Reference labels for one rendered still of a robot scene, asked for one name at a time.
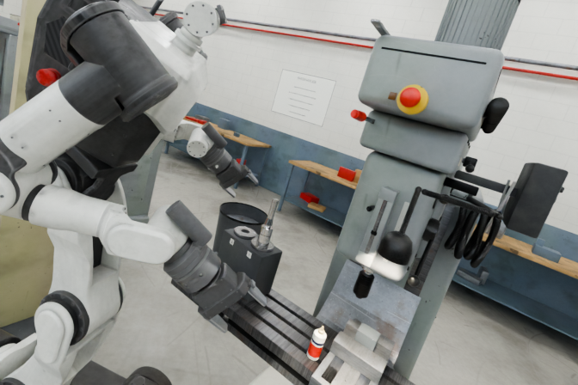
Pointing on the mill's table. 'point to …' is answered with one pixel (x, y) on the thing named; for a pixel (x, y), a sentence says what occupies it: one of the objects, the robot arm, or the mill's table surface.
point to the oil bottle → (316, 344)
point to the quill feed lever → (425, 249)
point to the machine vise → (328, 375)
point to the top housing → (433, 80)
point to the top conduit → (494, 114)
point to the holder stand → (249, 257)
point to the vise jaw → (359, 357)
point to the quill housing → (356, 221)
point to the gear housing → (415, 142)
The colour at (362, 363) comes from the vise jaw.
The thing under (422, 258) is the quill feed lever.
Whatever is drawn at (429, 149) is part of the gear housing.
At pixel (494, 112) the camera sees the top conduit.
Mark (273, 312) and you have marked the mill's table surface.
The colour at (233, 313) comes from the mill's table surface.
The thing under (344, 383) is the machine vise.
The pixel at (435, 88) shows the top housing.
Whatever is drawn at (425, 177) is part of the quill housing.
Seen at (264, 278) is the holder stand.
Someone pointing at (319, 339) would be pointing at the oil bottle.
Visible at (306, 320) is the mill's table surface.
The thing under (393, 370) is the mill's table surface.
